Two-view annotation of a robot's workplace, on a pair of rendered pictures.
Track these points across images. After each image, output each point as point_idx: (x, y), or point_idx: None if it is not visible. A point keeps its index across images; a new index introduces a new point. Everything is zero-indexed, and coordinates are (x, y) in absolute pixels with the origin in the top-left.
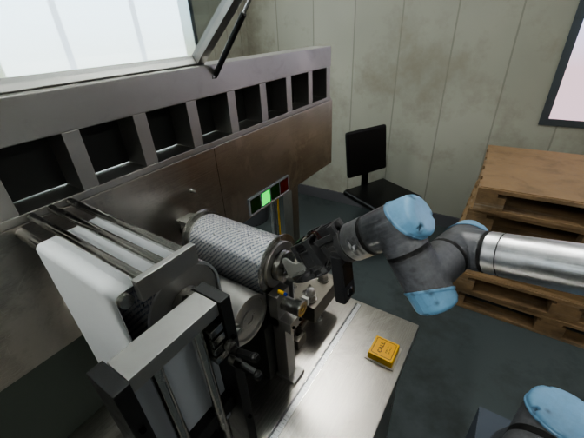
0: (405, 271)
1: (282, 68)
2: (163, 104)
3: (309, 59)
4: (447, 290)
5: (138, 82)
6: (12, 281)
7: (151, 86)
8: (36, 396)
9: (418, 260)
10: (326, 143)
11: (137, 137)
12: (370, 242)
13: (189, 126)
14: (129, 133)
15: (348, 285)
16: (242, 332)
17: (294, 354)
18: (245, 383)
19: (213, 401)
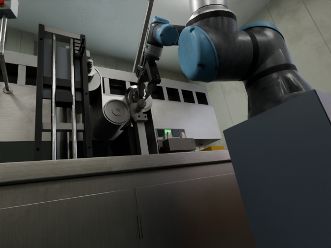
0: (154, 31)
1: (175, 84)
2: (115, 78)
3: (192, 86)
4: (167, 24)
5: (108, 70)
6: (45, 104)
7: (112, 72)
8: (26, 155)
9: (157, 25)
10: (214, 126)
11: (104, 84)
12: (148, 38)
13: (126, 88)
14: (102, 85)
15: (154, 74)
16: (112, 114)
17: (147, 150)
18: (86, 74)
19: (70, 69)
